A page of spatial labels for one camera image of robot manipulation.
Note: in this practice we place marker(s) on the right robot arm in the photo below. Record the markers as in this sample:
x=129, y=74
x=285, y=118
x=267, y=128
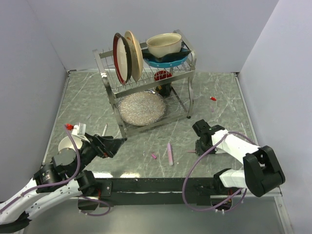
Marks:
x=261, y=170

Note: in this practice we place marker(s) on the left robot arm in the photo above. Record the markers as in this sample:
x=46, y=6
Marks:
x=61, y=179

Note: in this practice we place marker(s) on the black base bar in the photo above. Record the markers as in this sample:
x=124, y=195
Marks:
x=157, y=191

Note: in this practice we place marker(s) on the dark jar under rack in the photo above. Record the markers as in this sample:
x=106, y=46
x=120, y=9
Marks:
x=164, y=90

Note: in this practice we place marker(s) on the blue dotted dish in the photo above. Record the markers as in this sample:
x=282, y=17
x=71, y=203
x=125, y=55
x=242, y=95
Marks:
x=167, y=61

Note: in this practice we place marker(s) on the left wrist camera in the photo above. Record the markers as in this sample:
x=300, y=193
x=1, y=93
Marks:
x=77, y=130

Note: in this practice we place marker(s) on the white pen with red tip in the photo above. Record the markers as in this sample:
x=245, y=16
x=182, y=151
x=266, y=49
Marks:
x=105, y=129

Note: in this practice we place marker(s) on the red cup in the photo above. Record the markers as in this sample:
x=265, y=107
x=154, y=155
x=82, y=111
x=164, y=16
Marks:
x=160, y=75

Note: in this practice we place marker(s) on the red-rimmed white plate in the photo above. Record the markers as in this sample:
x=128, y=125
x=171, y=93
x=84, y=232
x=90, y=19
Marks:
x=122, y=58

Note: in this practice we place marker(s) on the beige plate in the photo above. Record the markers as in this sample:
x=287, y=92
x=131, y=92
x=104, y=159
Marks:
x=136, y=55

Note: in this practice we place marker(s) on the steel two-tier dish rack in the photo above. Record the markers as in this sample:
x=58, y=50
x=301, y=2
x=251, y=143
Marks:
x=175, y=107

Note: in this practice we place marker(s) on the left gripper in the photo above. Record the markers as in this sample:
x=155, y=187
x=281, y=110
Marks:
x=103, y=144

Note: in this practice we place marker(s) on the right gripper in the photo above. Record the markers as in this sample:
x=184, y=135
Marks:
x=199, y=149

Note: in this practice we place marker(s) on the thick pink marker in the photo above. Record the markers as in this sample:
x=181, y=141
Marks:
x=170, y=155

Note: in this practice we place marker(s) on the cream ceramic bowl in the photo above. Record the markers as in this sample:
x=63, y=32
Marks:
x=163, y=44

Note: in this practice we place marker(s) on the white paper cup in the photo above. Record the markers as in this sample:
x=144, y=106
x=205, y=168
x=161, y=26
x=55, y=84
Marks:
x=66, y=143

